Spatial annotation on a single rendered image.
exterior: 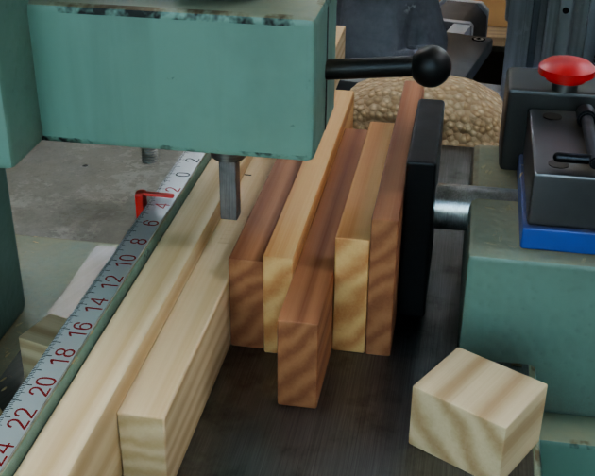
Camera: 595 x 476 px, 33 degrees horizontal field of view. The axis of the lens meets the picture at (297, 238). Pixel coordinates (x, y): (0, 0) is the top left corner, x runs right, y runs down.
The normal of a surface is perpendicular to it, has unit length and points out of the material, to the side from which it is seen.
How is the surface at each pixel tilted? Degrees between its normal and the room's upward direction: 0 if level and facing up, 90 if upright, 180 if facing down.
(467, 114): 38
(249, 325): 90
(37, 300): 0
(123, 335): 0
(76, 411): 0
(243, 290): 90
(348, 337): 90
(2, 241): 90
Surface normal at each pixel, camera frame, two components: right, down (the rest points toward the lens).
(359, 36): -0.44, 0.14
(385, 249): -0.18, 0.47
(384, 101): -0.20, -0.40
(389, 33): -0.04, 0.19
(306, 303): 0.00, -0.88
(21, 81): 0.98, 0.09
